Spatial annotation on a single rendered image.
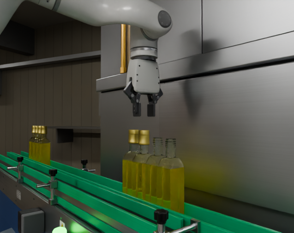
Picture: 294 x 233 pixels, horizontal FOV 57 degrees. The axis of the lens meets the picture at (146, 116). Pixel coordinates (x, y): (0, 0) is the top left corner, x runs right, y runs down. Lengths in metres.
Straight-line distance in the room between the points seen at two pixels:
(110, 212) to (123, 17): 0.51
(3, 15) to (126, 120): 0.63
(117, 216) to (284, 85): 0.51
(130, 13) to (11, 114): 4.90
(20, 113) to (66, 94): 1.13
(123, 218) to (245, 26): 0.60
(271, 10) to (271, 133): 0.31
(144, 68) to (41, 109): 4.21
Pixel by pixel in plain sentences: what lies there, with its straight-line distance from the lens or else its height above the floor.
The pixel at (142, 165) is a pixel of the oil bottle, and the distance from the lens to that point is 0.80.
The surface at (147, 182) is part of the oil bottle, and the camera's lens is 0.79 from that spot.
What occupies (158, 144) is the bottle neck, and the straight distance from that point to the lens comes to 0.77.
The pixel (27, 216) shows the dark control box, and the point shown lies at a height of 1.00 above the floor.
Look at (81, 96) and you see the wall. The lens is 4.35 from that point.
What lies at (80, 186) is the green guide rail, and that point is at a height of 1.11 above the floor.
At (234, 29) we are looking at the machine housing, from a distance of 0.83.
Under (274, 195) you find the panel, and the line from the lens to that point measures 0.72.
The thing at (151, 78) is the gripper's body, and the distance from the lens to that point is 0.82.
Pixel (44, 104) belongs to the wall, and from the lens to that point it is 4.90.
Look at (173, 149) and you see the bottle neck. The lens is 0.72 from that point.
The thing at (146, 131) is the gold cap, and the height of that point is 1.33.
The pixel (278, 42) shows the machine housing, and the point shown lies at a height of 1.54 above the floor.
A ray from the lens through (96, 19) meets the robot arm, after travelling 0.78.
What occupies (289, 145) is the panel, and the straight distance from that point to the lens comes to 0.69.
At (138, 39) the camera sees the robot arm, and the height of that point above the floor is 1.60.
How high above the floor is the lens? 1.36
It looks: 1 degrees up
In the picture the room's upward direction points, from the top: straight up
